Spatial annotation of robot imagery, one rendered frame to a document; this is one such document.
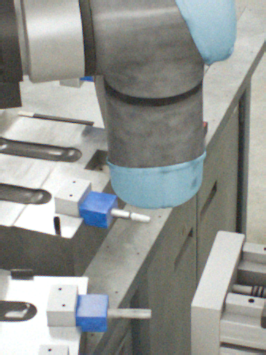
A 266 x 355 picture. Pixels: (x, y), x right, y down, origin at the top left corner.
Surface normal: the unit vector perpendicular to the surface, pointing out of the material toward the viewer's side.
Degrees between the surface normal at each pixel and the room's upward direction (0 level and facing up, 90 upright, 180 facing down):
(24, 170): 3
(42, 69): 111
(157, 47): 90
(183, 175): 93
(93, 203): 0
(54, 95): 0
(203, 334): 90
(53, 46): 80
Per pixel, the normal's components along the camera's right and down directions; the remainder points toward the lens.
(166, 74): 0.24, 0.57
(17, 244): -0.35, 0.57
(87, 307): -0.04, -0.80
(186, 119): 0.63, 0.44
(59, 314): -0.06, 0.59
